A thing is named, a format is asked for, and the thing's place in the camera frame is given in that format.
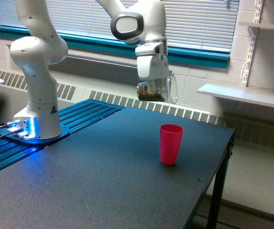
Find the teal window sill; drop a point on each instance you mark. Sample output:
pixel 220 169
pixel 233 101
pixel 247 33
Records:
pixel 176 55

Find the white shelf standard rail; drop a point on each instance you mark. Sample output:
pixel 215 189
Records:
pixel 253 30

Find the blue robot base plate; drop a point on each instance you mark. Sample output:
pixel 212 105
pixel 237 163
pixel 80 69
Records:
pixel 41 142

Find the black table leg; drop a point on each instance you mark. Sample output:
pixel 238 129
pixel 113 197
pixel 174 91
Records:
pixel 219 185

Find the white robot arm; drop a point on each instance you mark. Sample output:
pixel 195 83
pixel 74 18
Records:
pixel 142 25

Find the white lower wall shelf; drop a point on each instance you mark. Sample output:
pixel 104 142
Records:
pixel 239 93

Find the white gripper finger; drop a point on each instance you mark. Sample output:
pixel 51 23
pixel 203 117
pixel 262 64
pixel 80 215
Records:
pixel 152 88

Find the white wall shelf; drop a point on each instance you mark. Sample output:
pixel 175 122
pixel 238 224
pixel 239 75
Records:
pixel 239 93
pixel 258 25

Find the blue slotted aluminium rail bed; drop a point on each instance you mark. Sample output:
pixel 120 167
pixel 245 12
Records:
pixel 75 117

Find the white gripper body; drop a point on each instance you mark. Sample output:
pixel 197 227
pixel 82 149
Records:
pixel 152 62

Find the clear plastic cup with contents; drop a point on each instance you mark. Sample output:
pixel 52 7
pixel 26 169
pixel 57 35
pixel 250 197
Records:
pixel 167 90

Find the red plastic cup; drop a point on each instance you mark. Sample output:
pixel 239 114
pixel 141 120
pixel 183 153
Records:
pixel 170 140

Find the white upper wall shelf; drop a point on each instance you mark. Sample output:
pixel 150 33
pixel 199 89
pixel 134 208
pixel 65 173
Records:
pixel 258 25

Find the white window blinds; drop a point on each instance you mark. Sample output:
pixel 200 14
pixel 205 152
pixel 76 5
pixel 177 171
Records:
pixel 206 25

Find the baseboard radiator cover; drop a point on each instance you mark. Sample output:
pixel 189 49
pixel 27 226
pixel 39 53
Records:
pixel 255 133

